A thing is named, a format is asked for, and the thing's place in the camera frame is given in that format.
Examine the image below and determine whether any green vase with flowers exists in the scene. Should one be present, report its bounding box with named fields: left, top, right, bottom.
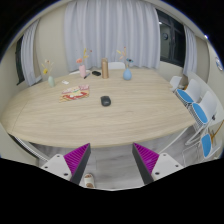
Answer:
left=41, top=59, right=56, bottom=88

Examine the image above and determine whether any small black case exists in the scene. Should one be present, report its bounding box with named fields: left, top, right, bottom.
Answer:
left=92, top=71, right=101, bottom=76

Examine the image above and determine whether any white slipper on foot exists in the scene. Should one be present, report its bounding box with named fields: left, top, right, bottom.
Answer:
left=84, top=174, right=95, bottom=188

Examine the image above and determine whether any tan cylindrical bottle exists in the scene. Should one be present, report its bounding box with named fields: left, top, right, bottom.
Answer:
left=101, top=58, right=109, bottom=79

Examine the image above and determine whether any black computer mouse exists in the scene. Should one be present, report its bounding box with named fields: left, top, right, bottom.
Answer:
left=101, top=96, right=111, bottom=106

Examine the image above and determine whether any white right curtain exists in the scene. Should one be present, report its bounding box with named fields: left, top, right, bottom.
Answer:
left=183, top=26, right=197, bottom=76

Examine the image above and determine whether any dark window right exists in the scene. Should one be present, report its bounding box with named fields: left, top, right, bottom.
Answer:
left=157, top=10, right=186, bottom=67

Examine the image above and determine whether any white chair behind table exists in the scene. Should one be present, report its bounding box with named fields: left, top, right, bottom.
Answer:
left=108, top=62, right=125, bottom=70

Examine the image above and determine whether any pink vase with flowers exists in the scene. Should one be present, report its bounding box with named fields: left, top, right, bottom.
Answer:
left=76, top=48, right=92, bottom=78

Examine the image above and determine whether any white centre curtain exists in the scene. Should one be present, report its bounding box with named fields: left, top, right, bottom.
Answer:
left=64, top=0, right=160, bottom=71

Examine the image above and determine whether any blue vase with flowers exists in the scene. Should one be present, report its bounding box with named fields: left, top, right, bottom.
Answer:
left=117, top=48, right=133, bottom=81

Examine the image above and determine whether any white left curtain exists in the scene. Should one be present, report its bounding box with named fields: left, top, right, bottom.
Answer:
left=21, top=20, right=39, bottom=86

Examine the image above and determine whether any blue seat chair near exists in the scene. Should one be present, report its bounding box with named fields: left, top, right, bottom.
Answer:
left=189, top=131, right=222, bottom=160

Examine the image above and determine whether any blue seat chair middle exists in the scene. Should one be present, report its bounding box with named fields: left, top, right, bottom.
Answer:
left=186, top=91, right=217, bottom=145

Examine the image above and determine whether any white chair far right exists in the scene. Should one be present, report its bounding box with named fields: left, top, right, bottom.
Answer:
left=170, top=76, right=181, bottom=92

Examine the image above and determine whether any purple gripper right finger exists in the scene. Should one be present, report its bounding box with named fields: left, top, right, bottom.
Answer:
left=132, top=143, right=159, bottom=185

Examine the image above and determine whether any white curtain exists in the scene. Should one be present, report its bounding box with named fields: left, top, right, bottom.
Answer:
left=183, top=26, right=197, bottom=76
left=21, top=20, right=39, bottom=86
left=64, top=0, right=160, bottom=71

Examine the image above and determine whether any blue seat white chair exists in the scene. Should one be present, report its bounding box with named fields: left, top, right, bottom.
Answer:
left=175, top=79, right=201, bottom=107

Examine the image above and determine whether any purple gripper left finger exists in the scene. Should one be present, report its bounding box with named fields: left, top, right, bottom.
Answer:
left=64, top=143, right=91, bottom=184

